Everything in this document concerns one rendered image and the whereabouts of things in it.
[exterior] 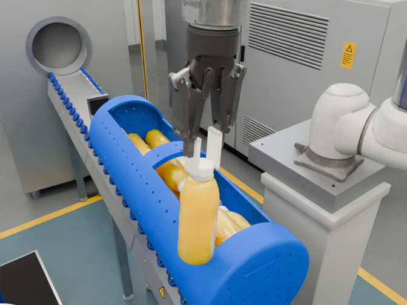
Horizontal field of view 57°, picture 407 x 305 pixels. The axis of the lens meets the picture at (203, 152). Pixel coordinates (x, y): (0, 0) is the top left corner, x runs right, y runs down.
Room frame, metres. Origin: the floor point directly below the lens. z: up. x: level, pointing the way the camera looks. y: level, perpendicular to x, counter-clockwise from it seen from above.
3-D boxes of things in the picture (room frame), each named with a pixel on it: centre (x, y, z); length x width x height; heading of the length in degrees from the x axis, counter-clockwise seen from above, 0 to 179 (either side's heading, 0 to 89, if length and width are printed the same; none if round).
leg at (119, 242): (1.35, 0.42, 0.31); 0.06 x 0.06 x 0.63; 29
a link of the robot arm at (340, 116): (1.07, -0.44, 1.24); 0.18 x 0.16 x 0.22; 50
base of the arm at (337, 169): (1.09, -0.42, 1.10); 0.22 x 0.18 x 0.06; 48
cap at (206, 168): (0.52, 0.00, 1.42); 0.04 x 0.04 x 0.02
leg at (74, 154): (2.20, 0.90, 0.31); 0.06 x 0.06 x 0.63; 29
